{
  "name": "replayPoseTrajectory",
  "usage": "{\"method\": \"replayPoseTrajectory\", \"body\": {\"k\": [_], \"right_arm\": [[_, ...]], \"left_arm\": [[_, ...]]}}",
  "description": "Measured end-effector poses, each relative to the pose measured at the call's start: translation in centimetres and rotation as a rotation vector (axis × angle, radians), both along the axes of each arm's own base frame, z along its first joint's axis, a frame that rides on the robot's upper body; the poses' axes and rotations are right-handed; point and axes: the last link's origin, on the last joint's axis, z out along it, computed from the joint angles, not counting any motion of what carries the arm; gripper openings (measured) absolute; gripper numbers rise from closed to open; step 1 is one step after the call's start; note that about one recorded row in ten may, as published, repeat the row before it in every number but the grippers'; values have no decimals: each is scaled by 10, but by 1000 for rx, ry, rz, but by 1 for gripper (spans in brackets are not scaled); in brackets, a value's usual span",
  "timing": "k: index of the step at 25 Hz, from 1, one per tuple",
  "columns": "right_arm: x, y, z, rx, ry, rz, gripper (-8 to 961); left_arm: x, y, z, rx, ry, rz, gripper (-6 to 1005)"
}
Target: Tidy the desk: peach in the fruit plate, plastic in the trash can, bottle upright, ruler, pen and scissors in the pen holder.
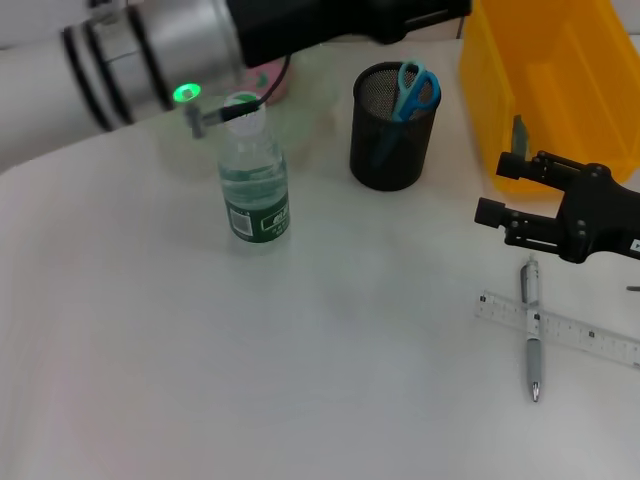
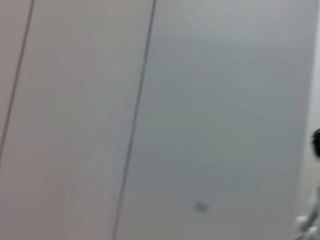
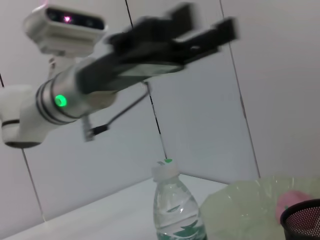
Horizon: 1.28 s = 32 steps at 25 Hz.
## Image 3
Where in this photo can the translucent green fruit plate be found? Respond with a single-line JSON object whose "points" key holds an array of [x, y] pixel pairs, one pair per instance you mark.
{"points": [[237, 207]]}

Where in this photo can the clear green-label water bottle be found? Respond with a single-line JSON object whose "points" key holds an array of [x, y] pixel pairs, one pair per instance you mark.
{"points": [[175, 212]]}

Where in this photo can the black mesh pen holder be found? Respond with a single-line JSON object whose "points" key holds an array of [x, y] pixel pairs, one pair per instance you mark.
{"points": [[305, 220]]}

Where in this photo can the pink toy peach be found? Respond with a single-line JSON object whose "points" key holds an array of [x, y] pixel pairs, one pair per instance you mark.
{"points": [[292, 200]]}

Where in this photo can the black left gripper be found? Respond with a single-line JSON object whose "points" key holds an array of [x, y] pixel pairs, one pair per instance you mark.
{"points": [[140, 57]]}

